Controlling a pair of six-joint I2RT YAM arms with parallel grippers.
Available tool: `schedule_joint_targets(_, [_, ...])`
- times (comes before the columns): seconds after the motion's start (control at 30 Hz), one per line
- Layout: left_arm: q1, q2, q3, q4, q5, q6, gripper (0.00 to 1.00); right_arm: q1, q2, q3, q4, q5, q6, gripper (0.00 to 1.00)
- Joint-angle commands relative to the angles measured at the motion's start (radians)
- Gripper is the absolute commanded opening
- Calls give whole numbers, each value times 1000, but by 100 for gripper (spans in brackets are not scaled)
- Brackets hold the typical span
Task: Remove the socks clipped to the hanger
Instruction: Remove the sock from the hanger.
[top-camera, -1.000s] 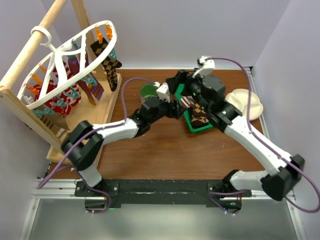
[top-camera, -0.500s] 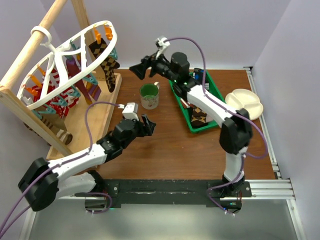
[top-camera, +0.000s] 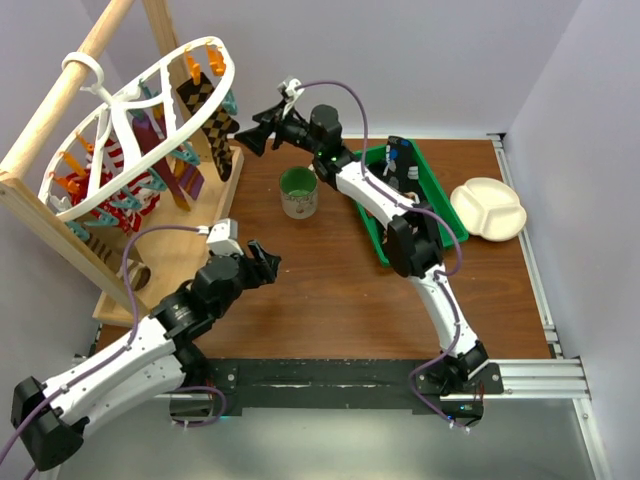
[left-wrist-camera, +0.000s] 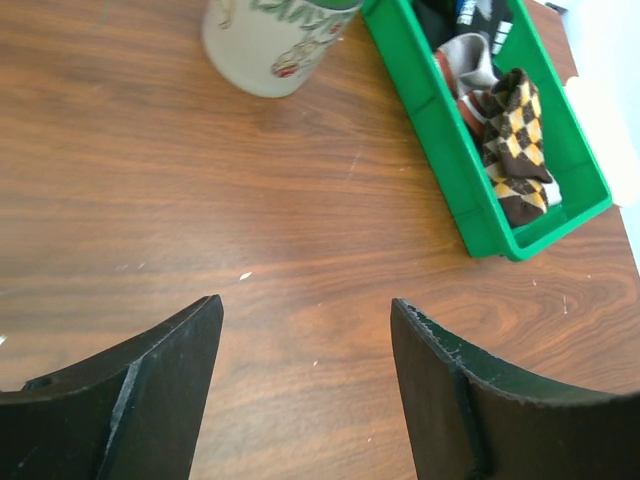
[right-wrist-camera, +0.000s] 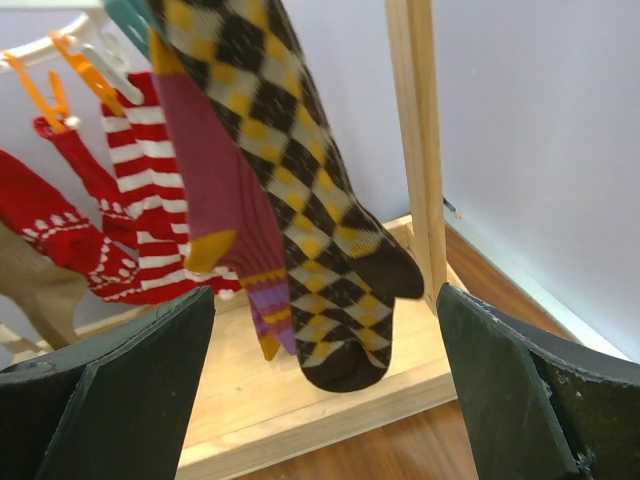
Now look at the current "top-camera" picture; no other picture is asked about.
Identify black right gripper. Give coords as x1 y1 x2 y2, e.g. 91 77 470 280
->
234 99 322 158

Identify maroon purple sock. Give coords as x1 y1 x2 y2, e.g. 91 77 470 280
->
131 110 204 211

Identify black blue logo sock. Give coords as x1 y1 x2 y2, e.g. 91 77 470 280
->
382 136 421 201

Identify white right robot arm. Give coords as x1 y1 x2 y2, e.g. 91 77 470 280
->
235 103 488 393

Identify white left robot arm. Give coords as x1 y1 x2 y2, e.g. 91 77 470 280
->
1 240 281 472

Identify white oval sock hanger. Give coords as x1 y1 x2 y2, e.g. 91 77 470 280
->
37 36 236 226

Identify green ceramic mug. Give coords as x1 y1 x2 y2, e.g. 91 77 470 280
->
279 166 318 220

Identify red white striped sock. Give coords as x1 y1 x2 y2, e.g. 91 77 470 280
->
54 132 161 236

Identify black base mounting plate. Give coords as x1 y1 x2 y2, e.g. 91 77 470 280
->
148 356 501 426

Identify green plastic tray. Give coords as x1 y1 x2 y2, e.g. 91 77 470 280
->
355 139 469 267

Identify cream divided plate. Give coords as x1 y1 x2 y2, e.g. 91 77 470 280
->
450 177 527 242

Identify wooden drying rack frame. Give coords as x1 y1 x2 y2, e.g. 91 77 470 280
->
1 1 244 326

